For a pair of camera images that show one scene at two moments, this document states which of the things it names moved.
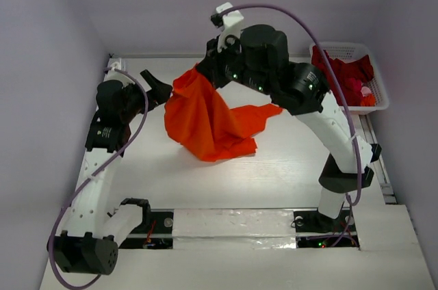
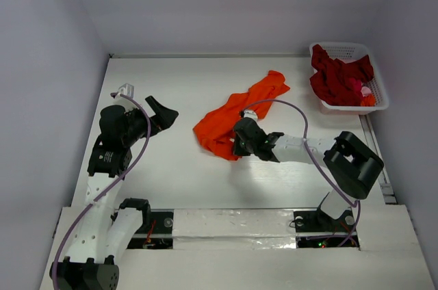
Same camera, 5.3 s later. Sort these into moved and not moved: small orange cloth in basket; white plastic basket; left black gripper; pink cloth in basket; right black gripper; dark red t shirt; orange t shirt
Moved: right black gripper; left black gripper; orange t shirt
Not moved: small orange cloth in basket; pink cloth in basket; white plastic basket; dark red t shirt
